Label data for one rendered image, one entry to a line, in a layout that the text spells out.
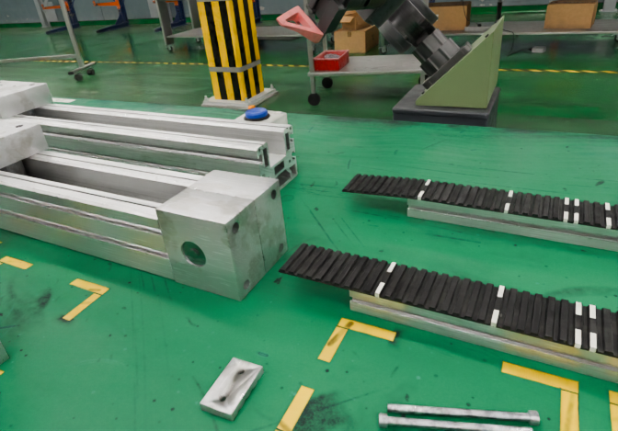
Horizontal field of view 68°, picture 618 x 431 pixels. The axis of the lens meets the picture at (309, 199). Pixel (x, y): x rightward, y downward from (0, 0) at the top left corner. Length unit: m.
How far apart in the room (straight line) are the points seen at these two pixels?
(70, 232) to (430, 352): 0.45
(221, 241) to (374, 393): 0.20
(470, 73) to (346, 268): 0.63
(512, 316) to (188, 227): 0.31
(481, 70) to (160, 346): 0.78
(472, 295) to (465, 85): 0.64
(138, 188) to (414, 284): 0.37
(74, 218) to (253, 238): 0.24
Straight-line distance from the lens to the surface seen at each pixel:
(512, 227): 0.59
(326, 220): 0.61
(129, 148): 0.80
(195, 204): 0.49
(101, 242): 0.61
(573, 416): 0.42
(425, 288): 0.44
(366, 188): 0.61
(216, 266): 0.48
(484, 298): 0.44
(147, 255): 0.55
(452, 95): 1.02
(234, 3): 3.88
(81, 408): 0.46
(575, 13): 5.33
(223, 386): 0.41
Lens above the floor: 1.09
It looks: 28 degrees down
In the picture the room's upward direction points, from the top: 6 degrees counter-clockwise
